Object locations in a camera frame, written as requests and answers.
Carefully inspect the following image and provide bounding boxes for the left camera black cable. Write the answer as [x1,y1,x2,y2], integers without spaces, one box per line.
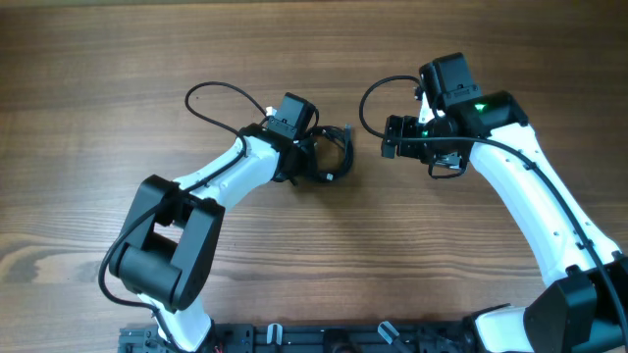
[97,81,269,344]

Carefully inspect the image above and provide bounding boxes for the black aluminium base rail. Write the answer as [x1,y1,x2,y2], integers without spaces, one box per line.
[117,321,492,353]

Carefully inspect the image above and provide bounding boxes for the thick black usb cable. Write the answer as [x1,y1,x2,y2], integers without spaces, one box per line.
[306,124,355,184]

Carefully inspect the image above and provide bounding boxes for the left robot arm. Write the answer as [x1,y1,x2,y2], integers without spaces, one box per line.
[98,124,315,352]

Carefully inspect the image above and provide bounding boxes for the right camera black cable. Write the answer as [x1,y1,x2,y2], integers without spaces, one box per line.
[358,75,628,344]

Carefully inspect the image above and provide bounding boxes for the camera black cable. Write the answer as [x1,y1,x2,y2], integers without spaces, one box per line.
[358,75,628,344]
[97,81,269,344]

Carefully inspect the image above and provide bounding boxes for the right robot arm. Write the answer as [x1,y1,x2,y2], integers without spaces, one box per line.
[382,53,627,352]

